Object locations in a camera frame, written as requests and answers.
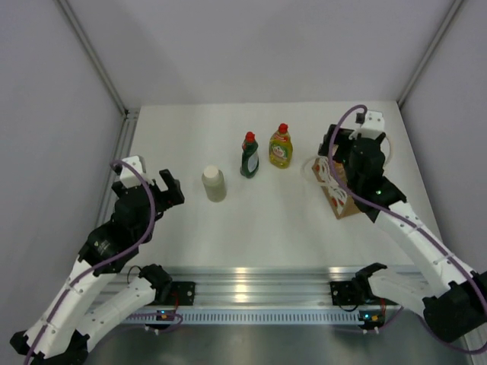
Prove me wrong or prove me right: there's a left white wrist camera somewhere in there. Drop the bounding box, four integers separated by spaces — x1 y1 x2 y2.
112 155 149 189

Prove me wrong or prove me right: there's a right aluminium frame post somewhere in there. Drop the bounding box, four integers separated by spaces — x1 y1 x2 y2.
396 0 467 110

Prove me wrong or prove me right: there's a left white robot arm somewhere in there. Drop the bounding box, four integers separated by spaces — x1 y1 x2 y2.
10 166 185 364

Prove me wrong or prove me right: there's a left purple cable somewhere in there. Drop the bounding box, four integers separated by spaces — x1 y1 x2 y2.
23 160 183 365

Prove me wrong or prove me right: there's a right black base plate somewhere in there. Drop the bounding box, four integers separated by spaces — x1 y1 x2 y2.
329 281 361 306

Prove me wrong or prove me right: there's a green white-capped bottle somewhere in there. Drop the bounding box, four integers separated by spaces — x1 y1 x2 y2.
202 165 227 202

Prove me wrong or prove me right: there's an aluminium mounting rail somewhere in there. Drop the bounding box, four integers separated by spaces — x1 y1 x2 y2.
97 265 476 307

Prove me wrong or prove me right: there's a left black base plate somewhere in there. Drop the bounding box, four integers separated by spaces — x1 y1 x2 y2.
164 281 196 307

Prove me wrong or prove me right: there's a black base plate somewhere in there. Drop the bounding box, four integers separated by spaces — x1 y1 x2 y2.
329 281 361 306
164 281 196 307

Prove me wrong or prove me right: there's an aluminium frame post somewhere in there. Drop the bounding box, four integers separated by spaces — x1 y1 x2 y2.
53 0 127 116
396 0 467 110

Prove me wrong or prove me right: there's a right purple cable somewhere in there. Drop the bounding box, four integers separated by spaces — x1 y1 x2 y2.
327 104 487 354

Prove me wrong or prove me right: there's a purple cable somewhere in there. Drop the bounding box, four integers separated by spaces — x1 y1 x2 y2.
23 160 183 365
327 104 487 354

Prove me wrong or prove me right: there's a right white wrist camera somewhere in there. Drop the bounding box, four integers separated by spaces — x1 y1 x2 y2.
354 110 385 139

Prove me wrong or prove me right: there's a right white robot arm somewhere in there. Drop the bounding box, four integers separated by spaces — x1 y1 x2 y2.
319 124 486 343

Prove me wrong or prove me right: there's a green dish soap bottle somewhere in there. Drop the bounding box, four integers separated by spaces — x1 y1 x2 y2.
240 132 259 179

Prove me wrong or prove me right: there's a left aluminium frame post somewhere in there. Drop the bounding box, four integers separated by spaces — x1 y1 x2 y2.
53 0 127 116

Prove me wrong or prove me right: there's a clear red-capped bottle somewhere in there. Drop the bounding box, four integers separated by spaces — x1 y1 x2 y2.
269 123 293 169

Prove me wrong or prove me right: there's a white slotted cable duct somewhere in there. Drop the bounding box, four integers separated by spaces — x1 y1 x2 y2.
94 308 385 326

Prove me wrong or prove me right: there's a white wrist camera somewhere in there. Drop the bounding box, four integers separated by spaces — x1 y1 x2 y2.
112 155 149 189
354 110 385 139

